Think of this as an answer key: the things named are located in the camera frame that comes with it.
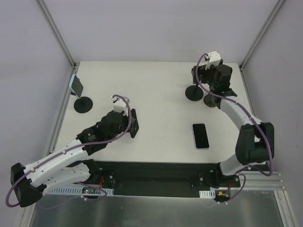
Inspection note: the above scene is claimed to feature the black phone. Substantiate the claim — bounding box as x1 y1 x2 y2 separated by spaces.
128 109 139 139

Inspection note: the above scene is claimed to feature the black round phone stand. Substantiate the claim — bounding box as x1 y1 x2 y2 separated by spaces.
73 93 93 114

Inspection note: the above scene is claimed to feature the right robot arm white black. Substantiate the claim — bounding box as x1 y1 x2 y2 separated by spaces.
191 63 274 188

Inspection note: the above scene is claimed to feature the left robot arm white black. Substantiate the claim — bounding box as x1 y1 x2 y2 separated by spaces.
9 109 139 208

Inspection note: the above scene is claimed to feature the grey stand on wooden base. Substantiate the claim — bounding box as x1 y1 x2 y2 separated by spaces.
203 94 221 108

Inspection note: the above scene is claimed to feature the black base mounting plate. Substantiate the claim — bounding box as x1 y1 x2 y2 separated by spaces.
85 161 241 198

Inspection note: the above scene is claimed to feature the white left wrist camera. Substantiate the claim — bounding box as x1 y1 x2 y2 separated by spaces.
111 96 128 115

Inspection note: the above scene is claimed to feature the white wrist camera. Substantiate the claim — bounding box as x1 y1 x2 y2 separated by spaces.
111 96 128 115
205 51 221 70

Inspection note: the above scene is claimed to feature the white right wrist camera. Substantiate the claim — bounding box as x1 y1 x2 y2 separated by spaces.
205 51 221 70

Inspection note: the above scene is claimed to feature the aluminium frame post right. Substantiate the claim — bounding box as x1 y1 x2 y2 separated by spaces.
239 0 286 72

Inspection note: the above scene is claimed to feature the aluminium frame post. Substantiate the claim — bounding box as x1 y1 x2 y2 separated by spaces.
239 0 286 72
36 0 77 70

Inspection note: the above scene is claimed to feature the white cable duct left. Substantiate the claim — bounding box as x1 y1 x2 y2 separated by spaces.
47 185 114 196

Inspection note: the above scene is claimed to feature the white cable duct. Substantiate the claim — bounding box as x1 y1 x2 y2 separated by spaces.
199 190 216 199
47 185 114 196

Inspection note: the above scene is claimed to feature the white cable duct right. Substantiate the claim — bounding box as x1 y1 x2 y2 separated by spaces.
199 190 216 199

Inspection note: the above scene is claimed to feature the aluminium frame post left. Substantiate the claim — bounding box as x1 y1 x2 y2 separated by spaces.
36 0 77 70

